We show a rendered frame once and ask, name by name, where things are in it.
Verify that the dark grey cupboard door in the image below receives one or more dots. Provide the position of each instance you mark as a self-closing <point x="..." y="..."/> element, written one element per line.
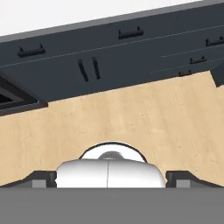
<point x="125" y="70"/>
<point x="58" y="81"/>

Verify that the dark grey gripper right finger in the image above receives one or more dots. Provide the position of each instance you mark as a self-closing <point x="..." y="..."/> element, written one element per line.
<point x="178" y="178"/>

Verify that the dark grey cupboard run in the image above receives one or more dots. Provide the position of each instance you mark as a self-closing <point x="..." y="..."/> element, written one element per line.
<point x="131" y="58"/>

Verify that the white round domed object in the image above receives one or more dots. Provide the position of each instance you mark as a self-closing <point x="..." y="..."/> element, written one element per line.
<point x="110" y="175"/>

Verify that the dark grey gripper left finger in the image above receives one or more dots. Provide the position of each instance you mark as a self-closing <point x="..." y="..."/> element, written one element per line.
<point x="43" y="178"/>

